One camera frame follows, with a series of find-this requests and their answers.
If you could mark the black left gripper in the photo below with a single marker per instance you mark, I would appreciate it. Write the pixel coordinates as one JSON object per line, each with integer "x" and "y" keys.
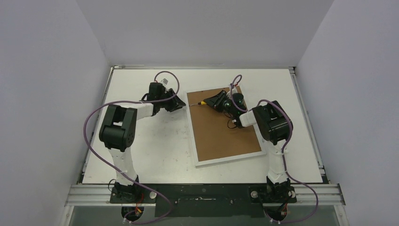
{"x": 176, "y": 104}

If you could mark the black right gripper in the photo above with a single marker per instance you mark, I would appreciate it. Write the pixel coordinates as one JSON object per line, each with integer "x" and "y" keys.
{"x": 220, "y": 101}

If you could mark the yellow handle screwdriver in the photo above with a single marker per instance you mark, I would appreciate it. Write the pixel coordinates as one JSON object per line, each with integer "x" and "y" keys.
{"x": 199, "y": 103}

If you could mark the white picture frame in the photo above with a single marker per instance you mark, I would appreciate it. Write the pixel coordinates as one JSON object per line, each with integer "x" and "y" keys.
{"x": 214, "y": 140}

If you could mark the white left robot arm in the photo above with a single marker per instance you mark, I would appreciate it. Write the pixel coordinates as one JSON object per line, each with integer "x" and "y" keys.
{"x": 118, "y": 128}

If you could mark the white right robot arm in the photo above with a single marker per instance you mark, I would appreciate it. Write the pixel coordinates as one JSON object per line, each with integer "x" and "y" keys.
{"x": 271, "y": 120}

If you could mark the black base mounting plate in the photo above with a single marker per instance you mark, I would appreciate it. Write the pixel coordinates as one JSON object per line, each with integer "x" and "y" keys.
{"x": 202, "y": 200}

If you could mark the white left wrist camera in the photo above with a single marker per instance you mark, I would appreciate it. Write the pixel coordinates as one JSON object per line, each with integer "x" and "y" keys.
{"x": 164, "y": 82}

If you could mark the aluminium table front rail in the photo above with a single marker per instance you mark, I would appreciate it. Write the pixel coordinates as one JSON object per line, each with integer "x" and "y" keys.
{"x": 99, "y": 195}

